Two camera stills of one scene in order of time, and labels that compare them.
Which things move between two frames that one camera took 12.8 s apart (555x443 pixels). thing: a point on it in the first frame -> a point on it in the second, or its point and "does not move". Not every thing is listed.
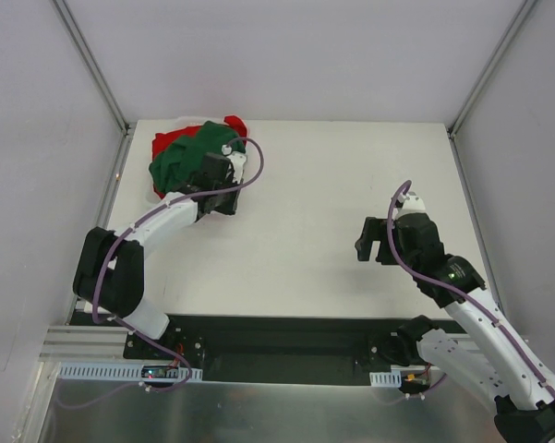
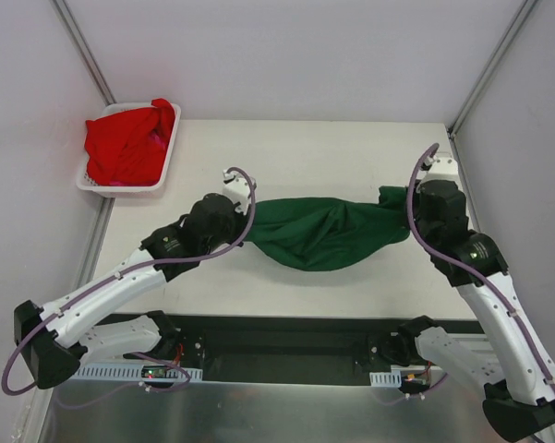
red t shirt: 162,139 -> 128,149
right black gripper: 383,239 -> 418,203
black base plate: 332,350 does not move
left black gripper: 223,203 -> 239,229
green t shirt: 183,161 -> 324,233
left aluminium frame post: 125,125 does not move
